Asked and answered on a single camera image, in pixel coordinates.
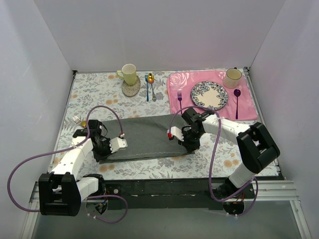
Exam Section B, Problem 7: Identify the blue floral plate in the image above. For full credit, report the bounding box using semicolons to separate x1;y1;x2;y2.
190;81;228;111

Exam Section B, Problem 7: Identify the purple cable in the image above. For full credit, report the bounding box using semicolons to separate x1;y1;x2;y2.
167;107;259;217
6;105;129;224

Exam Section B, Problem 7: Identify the yellow-green mug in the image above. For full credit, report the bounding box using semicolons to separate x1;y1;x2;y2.
117;64;137;86

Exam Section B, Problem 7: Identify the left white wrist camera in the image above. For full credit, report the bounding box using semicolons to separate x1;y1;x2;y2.
109;133;128;153

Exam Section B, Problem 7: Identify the grey cloth napkin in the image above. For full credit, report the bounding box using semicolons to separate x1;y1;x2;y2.
93;115;193;163

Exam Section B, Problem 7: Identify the gold bowl spoon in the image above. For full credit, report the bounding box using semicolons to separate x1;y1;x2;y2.
148;73;157;102

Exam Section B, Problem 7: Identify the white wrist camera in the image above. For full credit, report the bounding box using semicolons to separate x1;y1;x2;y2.
109;133;128;153
167;126;184;141

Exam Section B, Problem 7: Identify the purple fork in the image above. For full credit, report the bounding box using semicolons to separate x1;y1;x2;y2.
177;90;182;109

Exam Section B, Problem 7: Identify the cream mug dark rim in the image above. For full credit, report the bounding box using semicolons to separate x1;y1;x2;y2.
223;67;242;89

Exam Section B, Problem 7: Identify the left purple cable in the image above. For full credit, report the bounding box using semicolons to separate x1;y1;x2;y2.
6;105;129;224

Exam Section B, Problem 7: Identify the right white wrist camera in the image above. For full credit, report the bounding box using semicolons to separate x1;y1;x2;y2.
167;126;184;141

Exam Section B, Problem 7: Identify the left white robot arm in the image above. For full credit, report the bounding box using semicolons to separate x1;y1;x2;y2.
38;119;111;216

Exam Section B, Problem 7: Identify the round woven coaster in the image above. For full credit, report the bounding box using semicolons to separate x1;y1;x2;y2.
122;76;141;97

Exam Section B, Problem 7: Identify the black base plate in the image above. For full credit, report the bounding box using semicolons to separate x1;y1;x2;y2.
82;174;256;210

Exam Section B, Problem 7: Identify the gold spoon purple handle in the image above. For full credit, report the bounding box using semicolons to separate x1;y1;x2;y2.
80;120;87;128

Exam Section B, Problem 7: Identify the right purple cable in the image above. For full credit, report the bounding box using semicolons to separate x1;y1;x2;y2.
167;107;259;217

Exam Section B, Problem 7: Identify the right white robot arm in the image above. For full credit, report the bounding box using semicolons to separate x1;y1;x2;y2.
167;107;280;202

